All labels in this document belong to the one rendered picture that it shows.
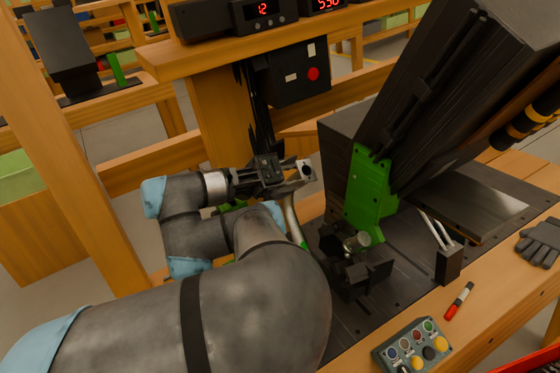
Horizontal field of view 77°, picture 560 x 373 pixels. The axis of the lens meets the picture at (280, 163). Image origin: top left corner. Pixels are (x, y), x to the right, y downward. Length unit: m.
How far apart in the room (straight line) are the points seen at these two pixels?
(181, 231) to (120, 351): 0.41
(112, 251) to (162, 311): 0.81
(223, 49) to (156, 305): 0.61
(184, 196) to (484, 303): 0.75
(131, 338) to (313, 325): 0.12
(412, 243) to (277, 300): 0.90
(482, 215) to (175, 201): 0.65
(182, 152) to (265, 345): 0.86
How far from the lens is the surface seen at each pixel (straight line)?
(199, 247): 0.64
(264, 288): 0.26
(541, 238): 1.20
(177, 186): 0.67
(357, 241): 0.87
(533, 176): 1.52
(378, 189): 0.83
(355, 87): 1.30
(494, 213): 0.91
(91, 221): 1.01
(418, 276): 1.06
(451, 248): 0.99
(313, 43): 0.92
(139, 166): 1.05
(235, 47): 0.81
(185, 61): 0.77
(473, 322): 1.00
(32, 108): 0.89
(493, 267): 1.12
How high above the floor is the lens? 1.70
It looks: 31 degrees down
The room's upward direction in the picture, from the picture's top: 11 degrees counter-clockwise
